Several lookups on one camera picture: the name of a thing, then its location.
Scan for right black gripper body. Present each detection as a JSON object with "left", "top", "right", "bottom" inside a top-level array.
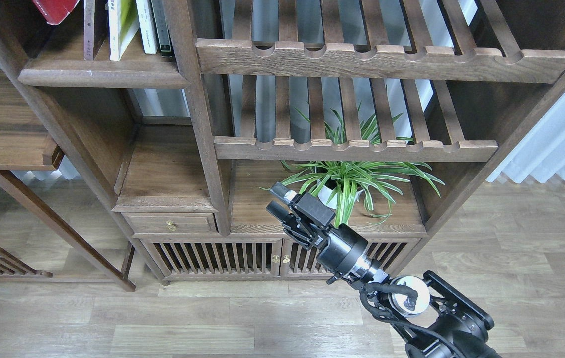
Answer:
[{"left": 282, "top": 193, "right": 368, "bottom": 279}]

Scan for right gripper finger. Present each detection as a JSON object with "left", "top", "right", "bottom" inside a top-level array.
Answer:
[
  {"left": 269, "top": 182, "right": 299, "bottom": 205},
  {"left": 266, "top": 201, "right": 295, "bottom": 226}
]

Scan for red book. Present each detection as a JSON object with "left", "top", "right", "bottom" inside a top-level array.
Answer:
[{"left": 32, "top": 0, "right": 80, "bottom": 26}]

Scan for maroon book white characters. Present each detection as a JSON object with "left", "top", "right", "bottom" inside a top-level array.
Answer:
[{"left": 83, "top": 0, "right": 109, "bottom": 61}]

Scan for yellow green book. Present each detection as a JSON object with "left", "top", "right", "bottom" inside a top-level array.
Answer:
[{"left": 107, "top": 0, "right": 140, "bottom": 61}]

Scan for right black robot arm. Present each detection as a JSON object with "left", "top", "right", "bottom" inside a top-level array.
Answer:
[{"left": 267, "top": 182, "right": 499, "bottom": 358}]

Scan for white plant pot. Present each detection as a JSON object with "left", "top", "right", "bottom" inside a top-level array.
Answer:
[{"left": 316, "top": 179, "right": 363, "bottom": 211}]

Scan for dark wooden bookshelf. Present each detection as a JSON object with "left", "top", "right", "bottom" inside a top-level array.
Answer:
[{"left": 0, "top": 0, "right": 565, "bottom": 283}]

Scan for white upright book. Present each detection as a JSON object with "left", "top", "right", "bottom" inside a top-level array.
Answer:
[{"left": 136, "top": 0, "right": 158, "bottom": 55}]

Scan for dark green upright book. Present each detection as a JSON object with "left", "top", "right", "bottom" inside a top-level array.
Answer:
[{"left": 151, "top": 0, "right": 173, "bottom": 57}]

